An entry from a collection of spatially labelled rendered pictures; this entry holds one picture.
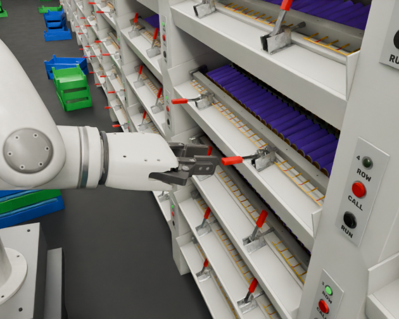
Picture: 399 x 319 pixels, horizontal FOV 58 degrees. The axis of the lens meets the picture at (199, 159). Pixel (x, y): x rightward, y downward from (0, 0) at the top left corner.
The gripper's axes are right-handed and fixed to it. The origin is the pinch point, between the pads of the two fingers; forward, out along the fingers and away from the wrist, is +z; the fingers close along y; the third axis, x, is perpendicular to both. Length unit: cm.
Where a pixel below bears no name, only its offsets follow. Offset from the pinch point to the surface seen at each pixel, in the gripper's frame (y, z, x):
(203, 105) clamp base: -26.1, 12.0, -0.4
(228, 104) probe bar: -19.4, 14.4, 2.8
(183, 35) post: -43.0, 10.7, 11.3
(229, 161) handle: 0.2, 5.5, -0.2
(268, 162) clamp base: 0.6, 13.1, 0.0
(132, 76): -110, 18, -20
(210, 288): -22, 28, -59
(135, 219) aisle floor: -80, 21, -77
